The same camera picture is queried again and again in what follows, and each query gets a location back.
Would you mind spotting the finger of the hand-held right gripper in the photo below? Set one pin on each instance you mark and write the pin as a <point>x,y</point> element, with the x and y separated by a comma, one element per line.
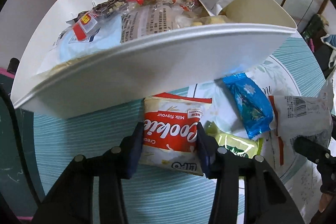
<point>312,151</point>

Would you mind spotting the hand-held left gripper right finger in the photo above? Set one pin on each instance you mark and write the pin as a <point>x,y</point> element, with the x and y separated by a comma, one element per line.
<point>205,155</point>

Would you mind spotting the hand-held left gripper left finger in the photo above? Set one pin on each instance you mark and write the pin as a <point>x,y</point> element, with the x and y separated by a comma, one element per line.
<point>134,153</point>

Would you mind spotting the white snack bag black text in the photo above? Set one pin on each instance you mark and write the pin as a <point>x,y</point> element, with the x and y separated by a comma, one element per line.
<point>299,116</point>

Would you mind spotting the red white cookie packet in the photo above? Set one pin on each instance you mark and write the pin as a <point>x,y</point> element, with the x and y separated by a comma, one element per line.
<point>170,132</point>

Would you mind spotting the white plastic bin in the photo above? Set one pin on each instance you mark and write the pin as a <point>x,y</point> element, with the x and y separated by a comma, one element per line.
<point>157,64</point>

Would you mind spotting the light blue snack packet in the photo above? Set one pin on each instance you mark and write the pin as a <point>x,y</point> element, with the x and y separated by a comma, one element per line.
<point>86,45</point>

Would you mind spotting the clear nut snack packet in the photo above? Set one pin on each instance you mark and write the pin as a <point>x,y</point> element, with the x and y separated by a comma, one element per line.
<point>147,1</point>

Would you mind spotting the green snack packet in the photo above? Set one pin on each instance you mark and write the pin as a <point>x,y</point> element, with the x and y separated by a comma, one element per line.
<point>236,146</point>

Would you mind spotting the teal striped tablecloth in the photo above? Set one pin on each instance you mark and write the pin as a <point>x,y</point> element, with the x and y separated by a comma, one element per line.
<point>170,197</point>

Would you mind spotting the blue foil snack packet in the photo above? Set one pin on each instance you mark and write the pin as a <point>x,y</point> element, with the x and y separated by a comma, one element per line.
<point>249,106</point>

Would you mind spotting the dark cloth pile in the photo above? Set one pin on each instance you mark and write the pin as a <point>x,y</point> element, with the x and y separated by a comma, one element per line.
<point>319,29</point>

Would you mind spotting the green chalkboard pink frame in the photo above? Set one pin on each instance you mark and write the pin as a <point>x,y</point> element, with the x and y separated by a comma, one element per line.
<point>15,161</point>

